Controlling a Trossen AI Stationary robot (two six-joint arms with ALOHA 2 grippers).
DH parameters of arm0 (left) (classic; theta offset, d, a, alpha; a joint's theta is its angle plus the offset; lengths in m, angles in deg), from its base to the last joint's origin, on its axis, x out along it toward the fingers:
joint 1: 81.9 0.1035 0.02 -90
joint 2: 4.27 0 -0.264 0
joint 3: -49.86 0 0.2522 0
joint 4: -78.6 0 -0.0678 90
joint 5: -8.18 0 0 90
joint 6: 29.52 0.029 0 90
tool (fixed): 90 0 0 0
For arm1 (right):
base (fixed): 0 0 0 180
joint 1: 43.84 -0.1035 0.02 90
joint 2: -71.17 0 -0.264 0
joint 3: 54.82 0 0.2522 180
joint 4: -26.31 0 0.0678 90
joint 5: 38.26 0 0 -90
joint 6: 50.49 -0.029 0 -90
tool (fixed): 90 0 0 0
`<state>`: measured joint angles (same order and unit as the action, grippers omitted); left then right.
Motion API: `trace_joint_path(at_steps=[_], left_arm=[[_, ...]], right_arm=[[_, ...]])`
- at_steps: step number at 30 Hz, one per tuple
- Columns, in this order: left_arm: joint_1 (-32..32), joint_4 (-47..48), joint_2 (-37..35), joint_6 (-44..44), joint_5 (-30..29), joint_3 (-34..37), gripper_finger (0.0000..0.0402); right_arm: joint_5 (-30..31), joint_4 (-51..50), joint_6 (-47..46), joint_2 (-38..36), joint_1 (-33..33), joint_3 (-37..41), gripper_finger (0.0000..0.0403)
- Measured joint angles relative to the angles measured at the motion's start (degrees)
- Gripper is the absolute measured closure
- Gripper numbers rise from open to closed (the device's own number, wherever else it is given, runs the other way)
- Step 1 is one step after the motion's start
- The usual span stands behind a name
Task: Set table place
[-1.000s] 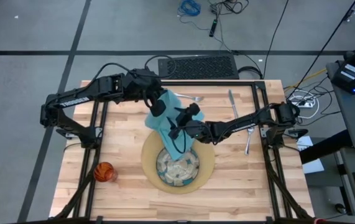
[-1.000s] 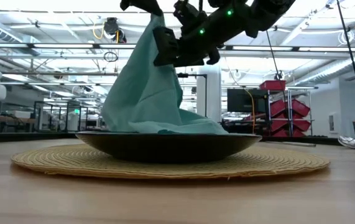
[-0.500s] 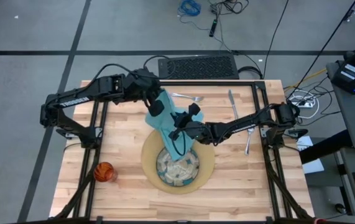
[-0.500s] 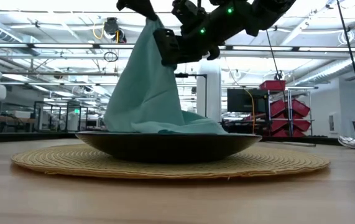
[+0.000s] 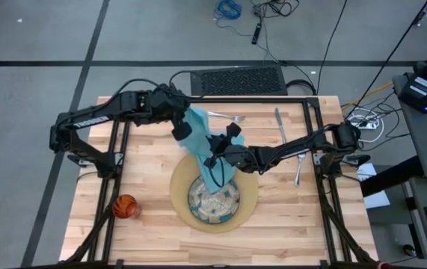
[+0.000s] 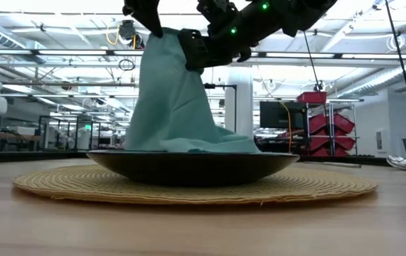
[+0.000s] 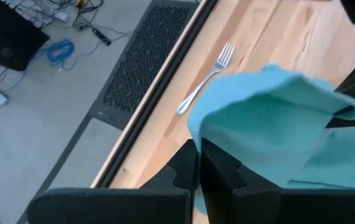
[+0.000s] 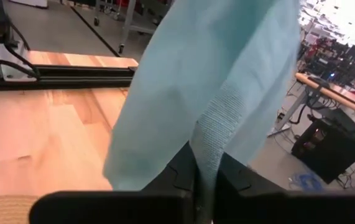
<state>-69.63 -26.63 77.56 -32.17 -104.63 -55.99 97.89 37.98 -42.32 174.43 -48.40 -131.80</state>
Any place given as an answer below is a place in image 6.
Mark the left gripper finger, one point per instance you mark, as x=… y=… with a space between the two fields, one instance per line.
x=145 y=14

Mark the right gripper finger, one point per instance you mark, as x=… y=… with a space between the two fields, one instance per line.
x=192 y=49

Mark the teal cloth napkin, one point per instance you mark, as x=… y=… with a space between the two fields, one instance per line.
x=167 y=106

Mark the dark patterned plate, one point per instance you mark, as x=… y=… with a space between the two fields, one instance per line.
x=188 y=169

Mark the silver knife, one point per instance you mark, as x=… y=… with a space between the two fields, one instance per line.
x=345 y=165

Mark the round yellow woven placemat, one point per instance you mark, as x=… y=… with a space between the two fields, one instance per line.
x=64 y=185

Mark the white building column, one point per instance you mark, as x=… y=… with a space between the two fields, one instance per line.
x=240 y=106

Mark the black monitor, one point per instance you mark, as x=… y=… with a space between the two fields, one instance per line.
x=277 y=115

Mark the red box on rack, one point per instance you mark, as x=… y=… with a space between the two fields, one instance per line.
x=311 y=97

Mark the silver metal shelf rack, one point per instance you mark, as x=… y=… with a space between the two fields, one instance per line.
x=345 y=101

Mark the thin black slanted pole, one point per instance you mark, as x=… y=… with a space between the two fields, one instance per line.
x=404 y=71

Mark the cluttered background workbench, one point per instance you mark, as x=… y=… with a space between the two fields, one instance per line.
x=10 y=137

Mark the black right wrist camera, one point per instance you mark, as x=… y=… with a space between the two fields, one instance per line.
x=218 y=14

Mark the black metal cage frame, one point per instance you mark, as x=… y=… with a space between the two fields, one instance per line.
x=39 y=135

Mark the grey wall panel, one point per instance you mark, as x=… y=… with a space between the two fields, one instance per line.
x=379 y=141

